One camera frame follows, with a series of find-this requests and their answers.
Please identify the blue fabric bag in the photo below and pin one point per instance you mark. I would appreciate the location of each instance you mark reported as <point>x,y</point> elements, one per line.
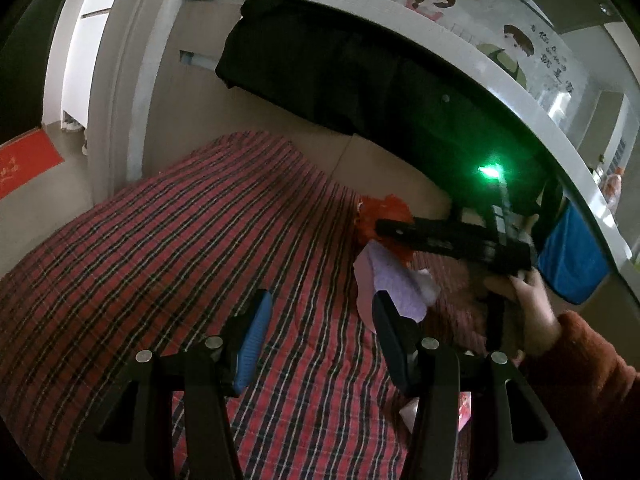
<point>572,255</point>

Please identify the person's right hand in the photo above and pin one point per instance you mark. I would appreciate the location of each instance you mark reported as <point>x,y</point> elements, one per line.
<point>532,310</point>

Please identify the black cloth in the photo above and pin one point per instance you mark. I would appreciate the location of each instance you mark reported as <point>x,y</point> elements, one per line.
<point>350,75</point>

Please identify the red plaid blanket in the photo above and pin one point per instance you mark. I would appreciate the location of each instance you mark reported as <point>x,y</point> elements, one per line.
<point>175,260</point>

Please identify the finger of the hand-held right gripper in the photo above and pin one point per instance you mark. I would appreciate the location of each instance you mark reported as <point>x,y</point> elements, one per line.
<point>405,232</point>

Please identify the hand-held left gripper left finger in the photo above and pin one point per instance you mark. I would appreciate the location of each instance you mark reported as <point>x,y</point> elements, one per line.
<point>255,337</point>

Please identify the red doormat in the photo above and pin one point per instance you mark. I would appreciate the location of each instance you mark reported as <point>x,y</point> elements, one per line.
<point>25,162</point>

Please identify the person's right forearm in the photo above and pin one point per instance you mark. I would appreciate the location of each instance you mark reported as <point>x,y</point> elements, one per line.
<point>585,400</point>

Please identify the pink cloth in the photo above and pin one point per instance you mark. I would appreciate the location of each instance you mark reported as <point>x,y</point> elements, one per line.
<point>364,285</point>

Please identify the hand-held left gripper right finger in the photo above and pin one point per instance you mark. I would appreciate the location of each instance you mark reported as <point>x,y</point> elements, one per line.
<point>389,340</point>

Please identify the tan panel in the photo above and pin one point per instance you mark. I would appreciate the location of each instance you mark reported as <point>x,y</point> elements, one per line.
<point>300,125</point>

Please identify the orange-red cloth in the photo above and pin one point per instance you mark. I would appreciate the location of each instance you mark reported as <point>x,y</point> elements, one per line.
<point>380,212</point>

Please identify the lavender cloth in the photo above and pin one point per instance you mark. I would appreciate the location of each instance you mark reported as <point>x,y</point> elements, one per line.
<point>400,285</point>

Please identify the white ledge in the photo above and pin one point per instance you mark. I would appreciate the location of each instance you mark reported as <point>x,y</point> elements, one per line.
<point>450,45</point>

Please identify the pair of shoes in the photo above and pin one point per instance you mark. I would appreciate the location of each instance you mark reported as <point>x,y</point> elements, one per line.
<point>72,122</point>

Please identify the white cabinet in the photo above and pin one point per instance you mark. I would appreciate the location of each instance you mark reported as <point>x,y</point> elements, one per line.
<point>85,35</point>

